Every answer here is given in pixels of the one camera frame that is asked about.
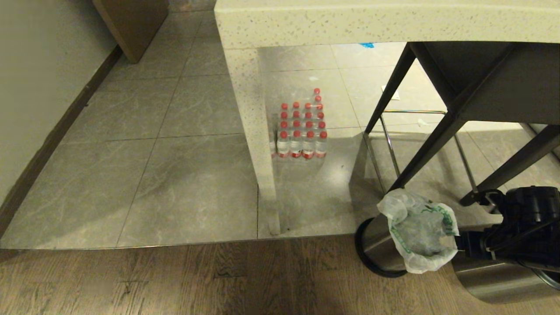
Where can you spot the dark wooden baseboard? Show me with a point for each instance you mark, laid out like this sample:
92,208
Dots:
52,135

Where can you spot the shrink-wrapped red-capped water bottle pack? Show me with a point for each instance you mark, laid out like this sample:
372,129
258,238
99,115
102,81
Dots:
302,131

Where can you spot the white paper sheet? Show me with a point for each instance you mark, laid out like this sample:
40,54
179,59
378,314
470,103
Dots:
390,92

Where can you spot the brown wooden cabinet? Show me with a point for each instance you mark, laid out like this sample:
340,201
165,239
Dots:
131,26

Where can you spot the translucent green-printed trash bag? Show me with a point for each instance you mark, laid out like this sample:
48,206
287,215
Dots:
396,208

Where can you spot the steel bin shell black rim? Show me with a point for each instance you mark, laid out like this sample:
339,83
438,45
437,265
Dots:
485,280

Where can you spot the steel inner bin black base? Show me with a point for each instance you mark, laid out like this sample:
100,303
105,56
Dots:
372,240

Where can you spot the speckled beige stone counter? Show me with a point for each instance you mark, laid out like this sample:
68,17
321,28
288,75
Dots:
350,22

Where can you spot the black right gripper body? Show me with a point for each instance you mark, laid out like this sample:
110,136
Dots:
470,245

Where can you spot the dark bar stool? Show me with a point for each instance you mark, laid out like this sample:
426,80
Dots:
503,87

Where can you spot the small white paper scrap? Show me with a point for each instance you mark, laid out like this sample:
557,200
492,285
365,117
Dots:
423,122

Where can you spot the small blue scrap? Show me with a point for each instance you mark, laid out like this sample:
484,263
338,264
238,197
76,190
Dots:
366,44

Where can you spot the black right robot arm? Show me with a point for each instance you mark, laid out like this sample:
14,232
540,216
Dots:
525,245

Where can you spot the chrome stool footrest frame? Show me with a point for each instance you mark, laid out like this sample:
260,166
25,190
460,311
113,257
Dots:
389,146

